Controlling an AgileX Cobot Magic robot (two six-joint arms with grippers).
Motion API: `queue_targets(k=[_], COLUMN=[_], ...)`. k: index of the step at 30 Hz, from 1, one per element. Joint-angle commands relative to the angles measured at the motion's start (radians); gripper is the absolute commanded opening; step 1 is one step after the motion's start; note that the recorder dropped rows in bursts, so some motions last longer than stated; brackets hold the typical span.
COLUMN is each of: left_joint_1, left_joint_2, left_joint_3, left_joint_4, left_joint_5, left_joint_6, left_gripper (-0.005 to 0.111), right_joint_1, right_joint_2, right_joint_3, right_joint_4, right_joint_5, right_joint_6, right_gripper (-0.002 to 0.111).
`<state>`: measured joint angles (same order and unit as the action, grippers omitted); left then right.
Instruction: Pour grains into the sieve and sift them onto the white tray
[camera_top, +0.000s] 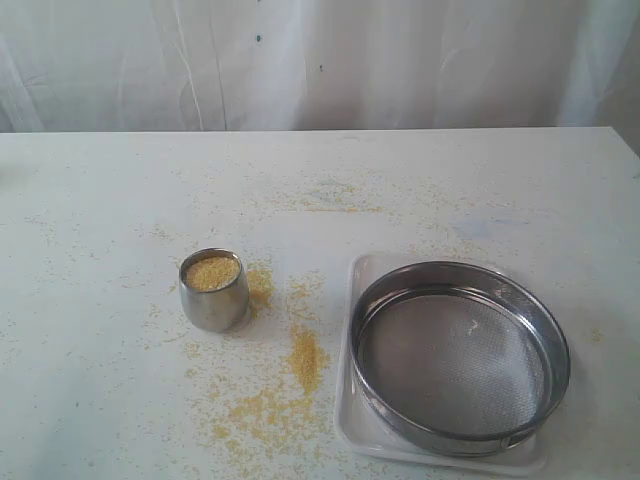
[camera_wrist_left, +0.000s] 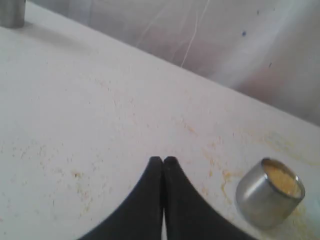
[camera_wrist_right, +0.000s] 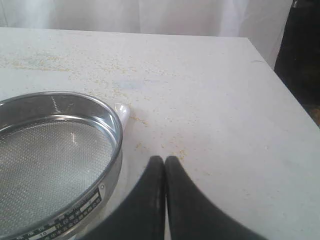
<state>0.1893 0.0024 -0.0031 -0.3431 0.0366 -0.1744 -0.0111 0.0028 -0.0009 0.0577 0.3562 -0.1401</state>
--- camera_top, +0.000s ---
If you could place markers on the pile of grains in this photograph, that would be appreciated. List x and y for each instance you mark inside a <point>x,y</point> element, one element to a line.
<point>212,273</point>

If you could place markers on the round steel mesh sieve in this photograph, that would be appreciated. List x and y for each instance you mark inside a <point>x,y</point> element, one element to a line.
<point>457,358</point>

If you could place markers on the stainless steel cup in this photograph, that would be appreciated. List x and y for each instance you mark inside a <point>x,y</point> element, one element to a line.
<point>219,310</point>

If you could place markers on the white plastic tray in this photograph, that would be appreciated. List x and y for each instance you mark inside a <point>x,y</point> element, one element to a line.
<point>363,432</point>

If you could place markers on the white backdrop curtain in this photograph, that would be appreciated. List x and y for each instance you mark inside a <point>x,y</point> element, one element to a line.
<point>255,65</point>

